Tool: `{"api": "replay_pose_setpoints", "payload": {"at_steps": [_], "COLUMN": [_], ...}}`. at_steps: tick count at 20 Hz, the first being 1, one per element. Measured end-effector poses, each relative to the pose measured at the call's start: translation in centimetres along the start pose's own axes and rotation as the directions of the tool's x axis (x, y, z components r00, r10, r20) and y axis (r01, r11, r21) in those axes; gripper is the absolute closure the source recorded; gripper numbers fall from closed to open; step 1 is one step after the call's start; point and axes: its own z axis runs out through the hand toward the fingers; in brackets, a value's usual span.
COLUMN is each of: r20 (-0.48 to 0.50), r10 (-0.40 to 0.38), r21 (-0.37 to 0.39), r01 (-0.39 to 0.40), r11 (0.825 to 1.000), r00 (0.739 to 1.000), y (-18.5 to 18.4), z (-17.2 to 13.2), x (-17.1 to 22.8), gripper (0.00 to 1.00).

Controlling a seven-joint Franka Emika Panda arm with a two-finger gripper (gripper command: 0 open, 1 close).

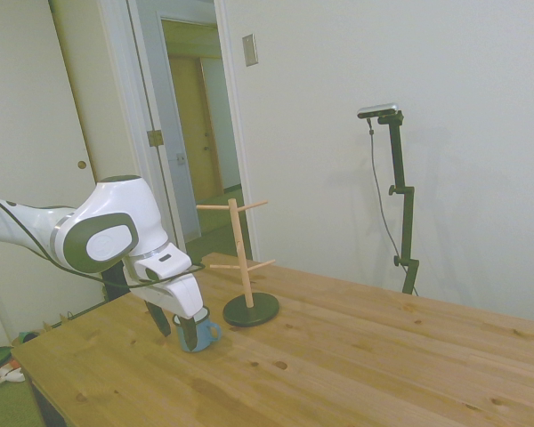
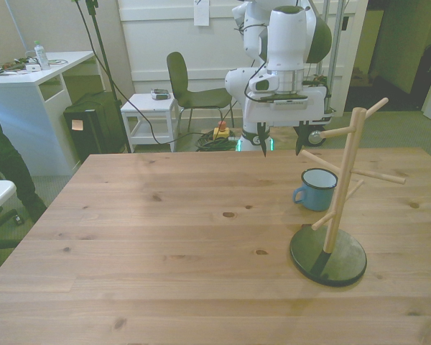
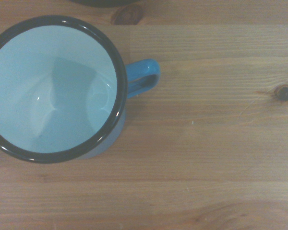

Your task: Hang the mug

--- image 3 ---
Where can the blue enamel mug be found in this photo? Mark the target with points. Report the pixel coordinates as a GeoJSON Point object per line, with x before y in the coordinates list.
{"type": "Point", "coordinates": [50, 95]}

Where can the wooden mug tree black base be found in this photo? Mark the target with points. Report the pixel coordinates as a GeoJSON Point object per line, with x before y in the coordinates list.
{"type": "Point", "coordinates": [105, 2]}

